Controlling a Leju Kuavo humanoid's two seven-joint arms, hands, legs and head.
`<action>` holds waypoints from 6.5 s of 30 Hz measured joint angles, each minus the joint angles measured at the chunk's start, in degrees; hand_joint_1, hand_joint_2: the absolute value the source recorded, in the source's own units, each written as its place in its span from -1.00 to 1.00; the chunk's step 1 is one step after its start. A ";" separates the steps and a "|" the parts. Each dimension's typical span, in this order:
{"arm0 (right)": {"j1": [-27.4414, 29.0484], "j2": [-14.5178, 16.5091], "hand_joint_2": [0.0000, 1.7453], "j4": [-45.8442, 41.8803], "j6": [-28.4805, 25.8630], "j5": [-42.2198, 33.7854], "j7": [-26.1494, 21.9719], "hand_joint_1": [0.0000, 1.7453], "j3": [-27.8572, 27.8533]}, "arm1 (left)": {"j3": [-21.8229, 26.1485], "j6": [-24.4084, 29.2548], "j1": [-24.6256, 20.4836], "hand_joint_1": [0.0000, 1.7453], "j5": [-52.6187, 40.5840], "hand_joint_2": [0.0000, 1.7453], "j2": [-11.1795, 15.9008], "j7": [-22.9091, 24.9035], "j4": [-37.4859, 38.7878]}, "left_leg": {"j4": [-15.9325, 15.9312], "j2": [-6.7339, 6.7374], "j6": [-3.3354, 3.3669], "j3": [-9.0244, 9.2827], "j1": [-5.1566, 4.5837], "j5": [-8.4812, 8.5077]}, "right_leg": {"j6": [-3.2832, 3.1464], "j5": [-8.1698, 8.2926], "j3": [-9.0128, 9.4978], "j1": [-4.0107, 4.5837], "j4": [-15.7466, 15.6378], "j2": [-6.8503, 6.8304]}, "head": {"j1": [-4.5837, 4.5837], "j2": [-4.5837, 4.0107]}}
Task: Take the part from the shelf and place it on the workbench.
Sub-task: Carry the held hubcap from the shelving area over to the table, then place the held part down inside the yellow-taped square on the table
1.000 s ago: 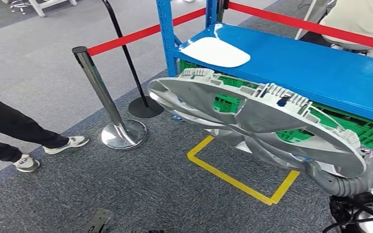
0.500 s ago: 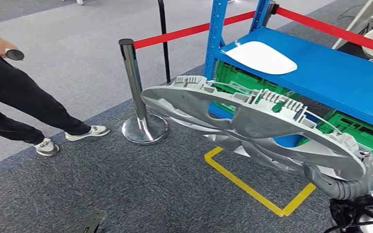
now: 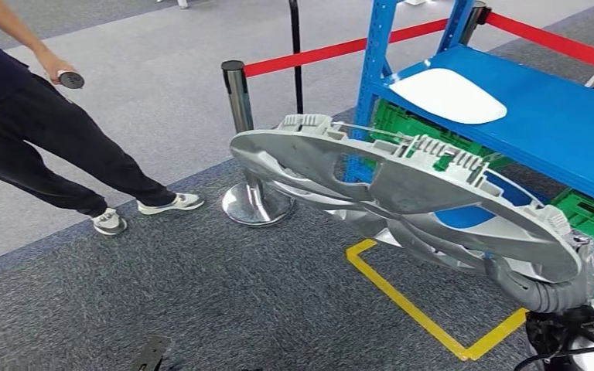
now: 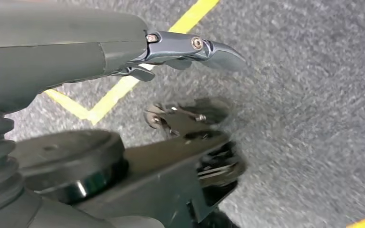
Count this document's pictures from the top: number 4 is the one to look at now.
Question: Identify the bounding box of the yellow floor tape square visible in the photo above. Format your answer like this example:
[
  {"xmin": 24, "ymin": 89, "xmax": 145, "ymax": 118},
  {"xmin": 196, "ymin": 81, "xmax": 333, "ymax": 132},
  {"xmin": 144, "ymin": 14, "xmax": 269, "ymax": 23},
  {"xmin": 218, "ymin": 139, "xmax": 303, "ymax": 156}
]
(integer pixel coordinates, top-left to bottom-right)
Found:
[{"xmin": 44, "ymin": 0, "xmax": 221, "ymax": 126}]

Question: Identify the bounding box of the black caster wheel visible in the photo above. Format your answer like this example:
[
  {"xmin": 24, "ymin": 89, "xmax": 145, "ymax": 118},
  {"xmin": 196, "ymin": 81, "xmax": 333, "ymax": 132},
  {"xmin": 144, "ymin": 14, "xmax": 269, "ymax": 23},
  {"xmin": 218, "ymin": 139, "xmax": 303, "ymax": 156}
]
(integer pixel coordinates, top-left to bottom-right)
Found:
[{"xmin": 144, "ymin": 96, "xmax": 232, "ymax": 141}]

